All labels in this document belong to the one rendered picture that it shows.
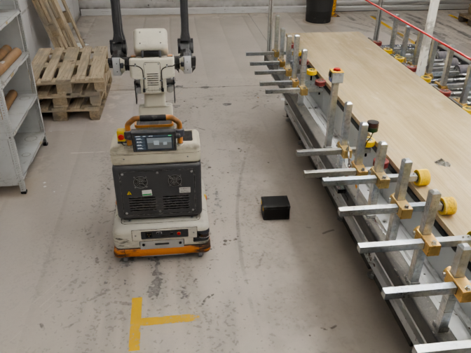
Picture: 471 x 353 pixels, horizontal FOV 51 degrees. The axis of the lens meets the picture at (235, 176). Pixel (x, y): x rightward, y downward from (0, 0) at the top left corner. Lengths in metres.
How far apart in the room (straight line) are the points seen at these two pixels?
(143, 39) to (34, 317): 1.76
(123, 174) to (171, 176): 0.29
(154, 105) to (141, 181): 0.52
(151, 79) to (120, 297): 1.35
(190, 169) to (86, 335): 1.11
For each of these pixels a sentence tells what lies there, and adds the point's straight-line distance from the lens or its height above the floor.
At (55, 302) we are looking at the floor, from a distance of 3.23.
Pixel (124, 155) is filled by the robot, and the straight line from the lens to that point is 3.02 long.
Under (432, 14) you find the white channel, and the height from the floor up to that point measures 1.35.
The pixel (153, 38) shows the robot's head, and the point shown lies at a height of 1.34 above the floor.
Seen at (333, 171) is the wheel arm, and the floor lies 0.86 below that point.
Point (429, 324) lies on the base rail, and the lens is 2.13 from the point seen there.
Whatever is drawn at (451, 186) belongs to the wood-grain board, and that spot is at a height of 0.90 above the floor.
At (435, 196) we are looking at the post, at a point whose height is 1.15.
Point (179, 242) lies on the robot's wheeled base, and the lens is 3.26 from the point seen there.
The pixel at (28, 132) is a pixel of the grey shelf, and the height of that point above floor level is 0.14.
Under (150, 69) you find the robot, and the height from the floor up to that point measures 1.17.
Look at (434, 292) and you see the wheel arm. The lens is 1.89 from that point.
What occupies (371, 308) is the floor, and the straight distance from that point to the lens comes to 3.15.
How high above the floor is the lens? 2.15
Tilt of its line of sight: 30 degrees down
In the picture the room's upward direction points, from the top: 1 degrees clockwise
